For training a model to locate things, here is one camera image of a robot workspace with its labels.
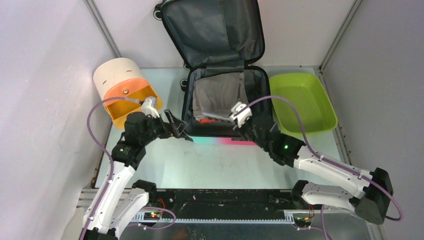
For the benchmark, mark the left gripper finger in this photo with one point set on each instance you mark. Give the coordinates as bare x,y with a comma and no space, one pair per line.
175,123
175,133

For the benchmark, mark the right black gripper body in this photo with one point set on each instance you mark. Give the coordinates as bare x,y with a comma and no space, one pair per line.
247,130

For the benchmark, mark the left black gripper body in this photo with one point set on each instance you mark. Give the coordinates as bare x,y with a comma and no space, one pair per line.
157,128

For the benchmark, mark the cream orange cylindrical container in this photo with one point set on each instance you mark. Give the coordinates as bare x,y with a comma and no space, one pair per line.
121,77

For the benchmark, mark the lime green plastic tray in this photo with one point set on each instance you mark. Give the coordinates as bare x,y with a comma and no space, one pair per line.
307,94

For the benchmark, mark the pink teal cartoon suitcase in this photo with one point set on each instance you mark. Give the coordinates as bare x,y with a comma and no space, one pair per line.
216,38

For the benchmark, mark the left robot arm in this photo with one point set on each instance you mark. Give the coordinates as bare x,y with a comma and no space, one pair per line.
105,219

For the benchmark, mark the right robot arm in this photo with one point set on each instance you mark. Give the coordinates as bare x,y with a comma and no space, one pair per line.
364,192

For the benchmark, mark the orange red flat item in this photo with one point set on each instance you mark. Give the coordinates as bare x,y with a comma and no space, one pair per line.
206,120

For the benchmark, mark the grey folded garment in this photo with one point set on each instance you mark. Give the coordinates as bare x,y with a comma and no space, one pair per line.
218,94

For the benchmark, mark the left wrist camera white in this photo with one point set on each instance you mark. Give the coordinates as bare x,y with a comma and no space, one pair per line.
148,107

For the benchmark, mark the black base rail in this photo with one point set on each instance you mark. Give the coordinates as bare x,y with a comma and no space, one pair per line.
251,204

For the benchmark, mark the grey cable duct strip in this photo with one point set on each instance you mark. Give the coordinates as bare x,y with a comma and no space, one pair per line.
145,217

